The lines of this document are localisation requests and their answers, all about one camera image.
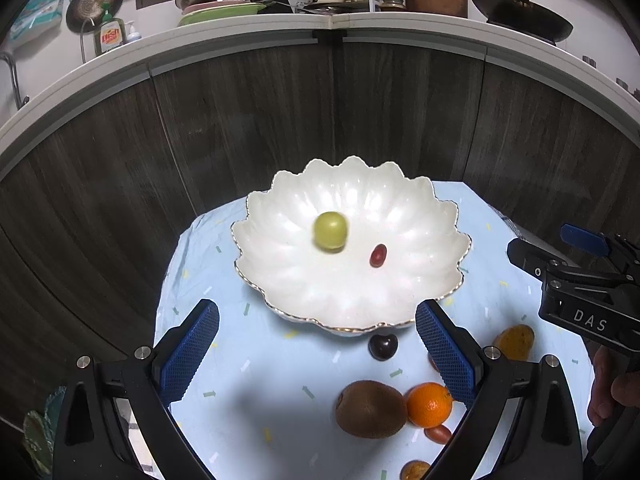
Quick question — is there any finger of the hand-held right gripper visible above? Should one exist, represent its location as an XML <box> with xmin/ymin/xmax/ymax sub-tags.
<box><xmin>560</xmin><ymin>224</ymin><xmax>631</xmax><ymax>261</ymax></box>
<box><xmin>506</xmin><ymin>238</ymin><xmax>568</xmax><ymax>281</ymax></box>

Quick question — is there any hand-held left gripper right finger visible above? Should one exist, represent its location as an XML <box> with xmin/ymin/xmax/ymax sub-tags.
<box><xmin>415</xmin><ymin>299</ymin><xmax>586</xmax><ymax>480</ymax></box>

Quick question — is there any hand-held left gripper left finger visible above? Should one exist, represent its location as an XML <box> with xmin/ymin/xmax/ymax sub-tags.
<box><xmin>52</xmin><ymin>298</ymin><xmax>221</xmax><ymax>480</ymax></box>

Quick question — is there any orange mandarin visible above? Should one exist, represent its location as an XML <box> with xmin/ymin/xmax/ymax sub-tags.
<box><xmin>406</xmin><ymin>382</ymin><xmax>454</xmax><ymax>428</ymax></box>

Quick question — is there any dark cherry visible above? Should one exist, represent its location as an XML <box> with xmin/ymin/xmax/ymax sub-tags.
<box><xmin>368</xmin><ymin>332</ymin><xmax>399</xmax><ymax>361</ymax></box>

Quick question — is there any yellow-brown wrinkled fruit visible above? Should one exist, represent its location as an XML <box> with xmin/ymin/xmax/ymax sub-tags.
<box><xmin>492</xmin><ymin>324</ymin><xmax>536</xmax><ymax>361</ymax></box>

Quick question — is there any brown kiwi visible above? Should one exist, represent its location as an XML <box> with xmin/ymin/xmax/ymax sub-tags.
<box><xmin>335</xmin><ymin>380</ymin><xmax>408</xmax><ymax>438</ymax></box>

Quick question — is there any white scalloped bowl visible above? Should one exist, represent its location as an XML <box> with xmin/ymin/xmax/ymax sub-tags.
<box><xmin>231</xmin><ymin>156</ymin><xmax>471</xmax><ymax>337</ymax></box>

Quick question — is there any small brown longan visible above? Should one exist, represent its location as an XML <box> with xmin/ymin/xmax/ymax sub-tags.
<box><xmin>399</xmin><ymin>460</ymin><xmax>431</xmax><ymax>480</ymax></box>

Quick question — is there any green round fruit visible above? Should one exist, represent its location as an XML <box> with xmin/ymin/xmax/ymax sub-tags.
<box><xmin>312</xmin><ymin>211</ymin><xmax>348</xmax><ymax>252</ymax></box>

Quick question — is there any person's right hand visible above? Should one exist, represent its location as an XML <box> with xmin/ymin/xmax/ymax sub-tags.
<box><xmin>587</xmin><ymin>347</ymin><xmax>640</xmax><ymax>428</ymax></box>

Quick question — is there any light blue tablecloth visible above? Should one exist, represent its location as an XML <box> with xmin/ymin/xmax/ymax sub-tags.
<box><xmin>155</xmin><ymin>180</ymin><xmax>596</xmax><ymax>480</ymax></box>

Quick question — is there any green glass dish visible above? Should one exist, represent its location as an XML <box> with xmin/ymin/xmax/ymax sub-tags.
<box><xmin>22</xmin><ymin>385</ymin><xmax>68</xmax><ymax>478</ymax></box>

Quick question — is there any black wok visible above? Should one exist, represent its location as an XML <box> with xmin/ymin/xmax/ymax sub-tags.
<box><xmin>468</xmin><ymin>0</ymin><xmax>574</xmax><ymax>46</ymax></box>

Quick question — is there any dark wood kitchen cabinet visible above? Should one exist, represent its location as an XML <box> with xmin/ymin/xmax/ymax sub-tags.
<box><xmin>0</xmin><ymin>40</ymin><xmax>640</xmax><ymax>441</ymax></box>

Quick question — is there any steel faucet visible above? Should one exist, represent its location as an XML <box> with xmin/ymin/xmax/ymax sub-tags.
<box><xmin>0</xmin><ymin>52</ymin><xmax>28</xmax><ymax>111</ymax></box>

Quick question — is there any green dish soap bottle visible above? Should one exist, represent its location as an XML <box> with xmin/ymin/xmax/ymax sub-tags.
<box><xmin>93</xmin><ymin>2</ymin><xmax>126</xmax><ymax>57</ymax></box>

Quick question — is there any pink plate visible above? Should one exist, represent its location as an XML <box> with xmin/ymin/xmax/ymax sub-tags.
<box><xmin>182</xmin><ymin>2</ymin><xmax>241</xmax><ymax>14</ymax></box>

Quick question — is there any hanging steel frying pan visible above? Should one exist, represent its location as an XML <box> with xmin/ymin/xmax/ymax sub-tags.
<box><xmin>65</xmin><ymin>0</ymin><xmax>123</xmax><ymax>36</ymax></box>

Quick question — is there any blue and white package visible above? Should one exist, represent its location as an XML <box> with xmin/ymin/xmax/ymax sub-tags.
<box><xmin>10</xmin><ymin>0</ymin><xmax>71</xmax><ymax>43</ymax></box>

